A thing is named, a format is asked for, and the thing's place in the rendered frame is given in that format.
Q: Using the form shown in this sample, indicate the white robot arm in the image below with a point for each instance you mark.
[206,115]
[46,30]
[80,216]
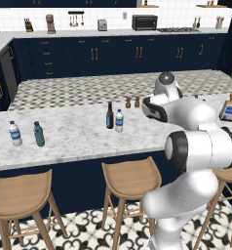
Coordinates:
[192,192]

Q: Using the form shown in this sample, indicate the clear plastic bottle blue label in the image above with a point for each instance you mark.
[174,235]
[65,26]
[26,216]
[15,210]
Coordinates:
[15,134]
[119,122]

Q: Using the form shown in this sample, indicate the brown glass bottle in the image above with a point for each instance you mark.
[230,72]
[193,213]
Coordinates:
[109,116]

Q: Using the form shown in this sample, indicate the brown wooden shaker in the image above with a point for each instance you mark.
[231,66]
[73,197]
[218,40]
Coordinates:
[137,102]
[128,103]

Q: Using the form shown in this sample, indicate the wooden bar stool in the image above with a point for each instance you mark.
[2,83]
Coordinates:
[19,198]
[230,185]
[131,180]

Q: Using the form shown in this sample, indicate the navy island cabinet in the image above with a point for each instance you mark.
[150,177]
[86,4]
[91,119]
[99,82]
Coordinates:
[82,185]

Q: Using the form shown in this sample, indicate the navy base cupboard run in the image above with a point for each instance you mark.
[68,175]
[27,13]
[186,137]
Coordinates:
[114,55]

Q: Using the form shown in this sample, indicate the teal plastic bottle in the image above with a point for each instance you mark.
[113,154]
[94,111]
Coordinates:
[39,134]

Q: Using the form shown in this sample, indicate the silver toaster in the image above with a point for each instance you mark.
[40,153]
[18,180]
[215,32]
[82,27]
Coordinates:
[102,25]

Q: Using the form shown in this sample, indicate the black toaster oven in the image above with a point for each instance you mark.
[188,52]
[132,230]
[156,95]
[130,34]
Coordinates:
[144,22]

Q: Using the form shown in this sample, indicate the glass bottle with cork stopper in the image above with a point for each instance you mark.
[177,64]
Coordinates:
[228,110]

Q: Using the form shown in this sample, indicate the black hob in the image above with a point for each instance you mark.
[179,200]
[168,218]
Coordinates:
[178,29]

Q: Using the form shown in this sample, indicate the grey dishwasher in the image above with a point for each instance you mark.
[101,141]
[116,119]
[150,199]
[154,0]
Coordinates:
[8,73]

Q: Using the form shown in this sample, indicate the knife block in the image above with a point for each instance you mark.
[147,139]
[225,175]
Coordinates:
[28,25]

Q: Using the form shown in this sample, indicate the pot of wooden tools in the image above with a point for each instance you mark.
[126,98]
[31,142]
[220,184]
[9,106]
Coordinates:
[219,22]

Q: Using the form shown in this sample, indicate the navy tall cupboard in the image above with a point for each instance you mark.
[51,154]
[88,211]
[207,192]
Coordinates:
[231,35]

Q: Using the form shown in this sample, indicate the wall socket plate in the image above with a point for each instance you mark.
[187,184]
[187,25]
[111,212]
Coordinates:
[124,15]

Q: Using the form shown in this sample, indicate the rail with hanging tools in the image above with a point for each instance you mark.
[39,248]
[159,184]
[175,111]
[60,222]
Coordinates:
[76,18]

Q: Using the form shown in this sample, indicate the wooden wall shelf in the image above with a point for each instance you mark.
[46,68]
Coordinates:
[212,5]
[147,5]

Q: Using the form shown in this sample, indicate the navy wall cupboard run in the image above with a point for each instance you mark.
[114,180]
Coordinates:
[64,3]

